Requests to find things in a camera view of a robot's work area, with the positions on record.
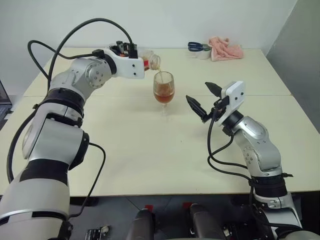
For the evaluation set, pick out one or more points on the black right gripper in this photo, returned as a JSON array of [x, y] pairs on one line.
[[217, 110]]

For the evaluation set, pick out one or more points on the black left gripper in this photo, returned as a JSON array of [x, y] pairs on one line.
[[120, 48]]

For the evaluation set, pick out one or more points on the clear plastic drink bottle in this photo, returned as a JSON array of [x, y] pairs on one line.
[[153, 59]]

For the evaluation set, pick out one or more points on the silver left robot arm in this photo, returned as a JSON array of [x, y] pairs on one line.
[[50, 150]]

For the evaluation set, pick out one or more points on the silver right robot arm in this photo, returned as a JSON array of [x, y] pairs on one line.
[[260, 150]]

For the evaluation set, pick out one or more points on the clear stemmed wine glass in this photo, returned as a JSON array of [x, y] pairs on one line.
[[163, 87]]

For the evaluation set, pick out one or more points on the white tape roll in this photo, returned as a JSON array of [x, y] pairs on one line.
[[203, 55]]

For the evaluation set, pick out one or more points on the pink cloth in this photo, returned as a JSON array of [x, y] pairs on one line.
[[226, 50]]

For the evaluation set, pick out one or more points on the dark rounded shape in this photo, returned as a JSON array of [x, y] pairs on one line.
[[142, 225], [203, 222]]

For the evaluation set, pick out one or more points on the open grey laptop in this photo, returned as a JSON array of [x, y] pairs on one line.
[[4, 100]]

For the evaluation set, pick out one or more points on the small black floor box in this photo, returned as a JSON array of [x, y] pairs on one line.
[[96, 233]]

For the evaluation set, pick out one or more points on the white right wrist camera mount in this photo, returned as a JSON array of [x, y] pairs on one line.
[[233, 92]]

